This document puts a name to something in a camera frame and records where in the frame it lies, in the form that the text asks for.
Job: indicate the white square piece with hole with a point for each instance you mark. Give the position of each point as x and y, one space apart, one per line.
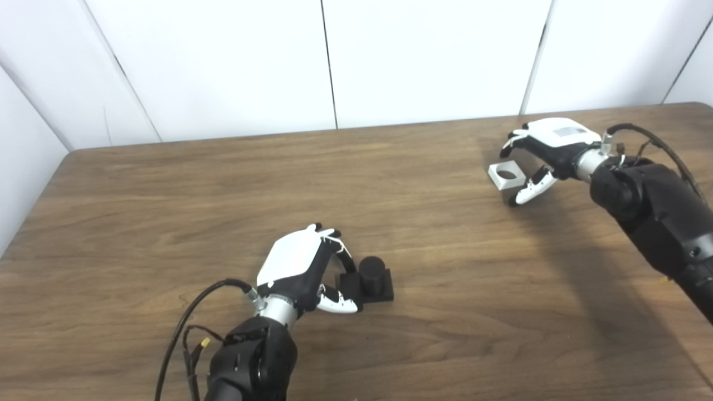
501 184

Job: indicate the black and white left hand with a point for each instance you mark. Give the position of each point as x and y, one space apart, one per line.
289 253

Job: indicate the black peg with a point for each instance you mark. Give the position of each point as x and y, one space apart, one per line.
372 275

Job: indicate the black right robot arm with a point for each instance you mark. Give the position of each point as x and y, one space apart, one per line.
652 211

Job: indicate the black and white right hand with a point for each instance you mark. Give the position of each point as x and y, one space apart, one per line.
557 136

